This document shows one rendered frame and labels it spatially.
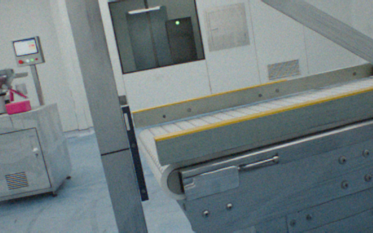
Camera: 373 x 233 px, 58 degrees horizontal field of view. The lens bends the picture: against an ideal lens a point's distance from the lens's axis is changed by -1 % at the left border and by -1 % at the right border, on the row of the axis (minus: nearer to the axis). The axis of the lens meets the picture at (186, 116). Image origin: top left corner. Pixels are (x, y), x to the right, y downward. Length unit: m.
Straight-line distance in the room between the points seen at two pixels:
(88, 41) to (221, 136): 0.35
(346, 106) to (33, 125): 2.69
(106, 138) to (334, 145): 0.41
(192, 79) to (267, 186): 5.18
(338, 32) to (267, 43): 5.41
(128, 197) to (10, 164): 2.47
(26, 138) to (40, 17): 3.20
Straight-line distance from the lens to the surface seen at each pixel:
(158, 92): 5.60
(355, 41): 0.45
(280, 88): 0.76
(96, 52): 0.67
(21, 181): 3.15
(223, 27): 5.65
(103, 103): 0.67
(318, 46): 6.18
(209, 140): 0.41
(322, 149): 0.49
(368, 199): 0.63
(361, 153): 0.54
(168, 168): 0.42
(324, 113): 0.48
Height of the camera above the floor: 0.97
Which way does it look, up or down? 10 degrees down
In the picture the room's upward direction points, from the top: 10 degrees counter-clockwise
